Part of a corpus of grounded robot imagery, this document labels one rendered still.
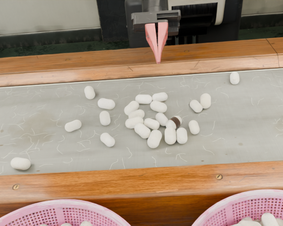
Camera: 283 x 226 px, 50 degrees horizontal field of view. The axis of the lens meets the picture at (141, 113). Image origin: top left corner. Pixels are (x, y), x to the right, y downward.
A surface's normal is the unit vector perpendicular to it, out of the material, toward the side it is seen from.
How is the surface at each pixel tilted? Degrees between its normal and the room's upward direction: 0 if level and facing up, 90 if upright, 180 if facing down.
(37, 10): 90
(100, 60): 0
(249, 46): 0
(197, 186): 0
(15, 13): 90
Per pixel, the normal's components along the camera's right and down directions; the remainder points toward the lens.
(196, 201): 0.00, 0.62
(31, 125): -0.08, -0.78
